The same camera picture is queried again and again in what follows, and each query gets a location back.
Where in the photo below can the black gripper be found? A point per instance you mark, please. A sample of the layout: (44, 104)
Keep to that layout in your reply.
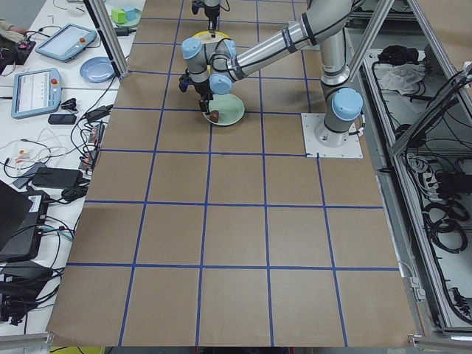
(210, 12)
(202, 88)

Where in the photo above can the brown bun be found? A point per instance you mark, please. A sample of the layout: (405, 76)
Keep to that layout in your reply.
(214, 116)

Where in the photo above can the yellow bamboo steamer top layer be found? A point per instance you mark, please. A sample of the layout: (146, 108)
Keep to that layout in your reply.
(207, 37)

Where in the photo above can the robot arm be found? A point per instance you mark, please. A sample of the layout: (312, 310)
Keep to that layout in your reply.
(227, 9)
(213, 68)

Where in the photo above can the light green plate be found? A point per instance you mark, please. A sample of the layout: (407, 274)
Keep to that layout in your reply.
(230, 107)

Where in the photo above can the green glass bowl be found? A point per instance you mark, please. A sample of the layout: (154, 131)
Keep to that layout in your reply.
(131, 24)

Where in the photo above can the blue foam cube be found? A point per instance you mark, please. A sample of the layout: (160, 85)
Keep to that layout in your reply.
(130, 13)

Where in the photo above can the black power adapter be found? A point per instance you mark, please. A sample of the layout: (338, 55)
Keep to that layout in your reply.
(123, 31)

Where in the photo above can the green foam cube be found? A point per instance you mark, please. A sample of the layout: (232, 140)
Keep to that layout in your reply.
(118, 15)

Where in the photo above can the blue plate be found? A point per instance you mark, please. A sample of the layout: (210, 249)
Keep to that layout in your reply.
(97, 70)

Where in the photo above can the teach pendant far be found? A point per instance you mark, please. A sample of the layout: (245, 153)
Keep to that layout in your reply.
(67, 42)

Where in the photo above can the teach pendant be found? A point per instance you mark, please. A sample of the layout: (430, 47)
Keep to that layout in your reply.
(35, 93)
(67, 42)

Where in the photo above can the teach pendant near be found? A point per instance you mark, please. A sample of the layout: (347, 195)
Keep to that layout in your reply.
(35, 93)

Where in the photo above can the white crumpled cloth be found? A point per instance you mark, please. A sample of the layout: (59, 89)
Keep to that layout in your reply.
(404, 79)

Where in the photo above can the black laptop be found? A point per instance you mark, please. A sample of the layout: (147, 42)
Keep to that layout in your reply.
(22, 216)

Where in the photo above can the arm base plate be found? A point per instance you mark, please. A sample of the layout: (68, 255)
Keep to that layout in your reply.
(322, 143)

